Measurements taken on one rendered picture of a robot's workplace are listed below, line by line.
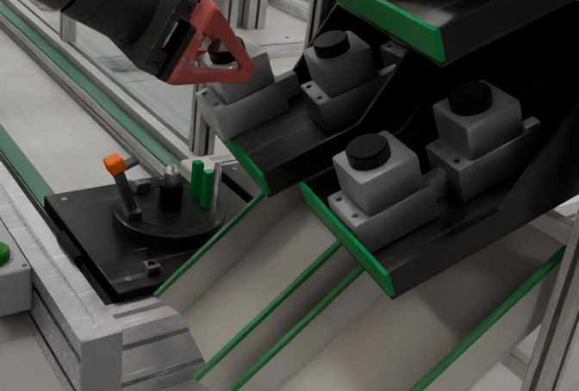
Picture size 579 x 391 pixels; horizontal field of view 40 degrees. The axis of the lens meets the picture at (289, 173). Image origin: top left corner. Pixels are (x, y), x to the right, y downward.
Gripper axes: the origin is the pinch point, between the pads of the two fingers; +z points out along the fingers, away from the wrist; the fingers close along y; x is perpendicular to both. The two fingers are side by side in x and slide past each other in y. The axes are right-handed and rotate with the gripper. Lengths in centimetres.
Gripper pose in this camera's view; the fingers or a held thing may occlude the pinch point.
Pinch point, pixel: (232, 60)
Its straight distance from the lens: 65.1
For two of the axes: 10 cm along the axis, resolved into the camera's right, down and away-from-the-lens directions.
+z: 7.1, 3.3, 6.2
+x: -5.2, 8.4, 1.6
